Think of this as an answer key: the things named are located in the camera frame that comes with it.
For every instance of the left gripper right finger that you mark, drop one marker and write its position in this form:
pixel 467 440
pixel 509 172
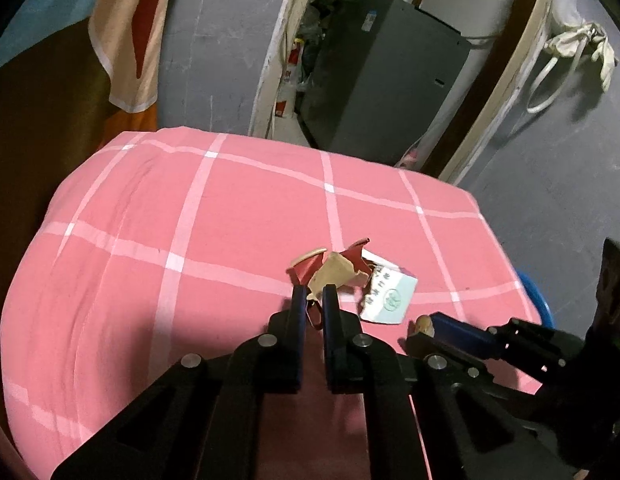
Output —
pixel 419 431

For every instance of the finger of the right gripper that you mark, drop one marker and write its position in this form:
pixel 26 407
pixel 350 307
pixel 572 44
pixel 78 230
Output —
pixel 452 331
pixel 430 360

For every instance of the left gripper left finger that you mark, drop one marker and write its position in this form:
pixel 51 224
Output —
pixel 201 418

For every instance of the beige shell-like trash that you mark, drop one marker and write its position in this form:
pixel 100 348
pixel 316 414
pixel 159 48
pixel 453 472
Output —
pixel 422 325

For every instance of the torn red brown carton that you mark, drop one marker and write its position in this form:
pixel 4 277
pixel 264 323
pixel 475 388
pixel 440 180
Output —
pixel 319 268

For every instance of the blue plastic bucket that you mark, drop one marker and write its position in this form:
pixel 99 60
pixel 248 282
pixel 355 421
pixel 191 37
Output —
pixel 535 295

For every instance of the pink checked tablecloth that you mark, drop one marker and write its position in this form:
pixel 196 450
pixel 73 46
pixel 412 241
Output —
pixel 179 241

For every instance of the grey washing machine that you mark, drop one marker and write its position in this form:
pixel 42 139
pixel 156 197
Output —
pixel 381 75

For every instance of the white rubber gloves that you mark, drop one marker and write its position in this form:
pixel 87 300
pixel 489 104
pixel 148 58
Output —
pixel 588 39

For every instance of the red beige striped cloth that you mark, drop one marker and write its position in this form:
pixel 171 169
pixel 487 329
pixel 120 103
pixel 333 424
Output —
pixel 126 36

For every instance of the light blue towel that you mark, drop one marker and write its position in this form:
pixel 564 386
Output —
pixel 37 20

